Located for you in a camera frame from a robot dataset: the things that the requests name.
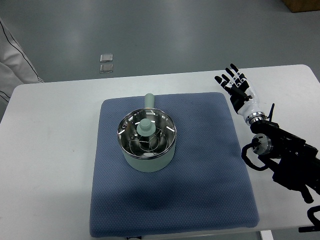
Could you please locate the upper metal floor plate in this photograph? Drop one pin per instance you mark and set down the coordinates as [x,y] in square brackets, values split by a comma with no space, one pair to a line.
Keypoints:
[106,57]

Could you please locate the brown cardboard box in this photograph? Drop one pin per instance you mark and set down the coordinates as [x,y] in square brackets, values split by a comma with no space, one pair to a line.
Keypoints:
[300,6]

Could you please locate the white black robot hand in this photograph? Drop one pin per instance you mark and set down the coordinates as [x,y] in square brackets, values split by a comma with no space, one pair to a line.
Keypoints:
[243,96]

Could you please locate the glass lid with green knob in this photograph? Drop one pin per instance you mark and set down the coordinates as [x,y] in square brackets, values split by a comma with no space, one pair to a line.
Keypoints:
[146,122]

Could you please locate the green pot with steel interior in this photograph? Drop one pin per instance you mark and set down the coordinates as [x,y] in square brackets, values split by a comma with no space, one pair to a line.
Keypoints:
[151,165]

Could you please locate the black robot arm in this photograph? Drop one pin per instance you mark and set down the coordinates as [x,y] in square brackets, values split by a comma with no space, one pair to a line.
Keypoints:
[294,163]

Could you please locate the wire steaming rack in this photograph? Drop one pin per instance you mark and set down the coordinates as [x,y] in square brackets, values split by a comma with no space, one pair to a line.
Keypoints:
[155,143]

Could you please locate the blue textured mat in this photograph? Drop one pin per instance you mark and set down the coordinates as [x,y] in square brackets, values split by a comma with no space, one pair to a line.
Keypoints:
[206,186]

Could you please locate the person in white clothing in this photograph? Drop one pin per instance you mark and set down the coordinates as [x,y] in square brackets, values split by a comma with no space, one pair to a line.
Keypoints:
[15,67]

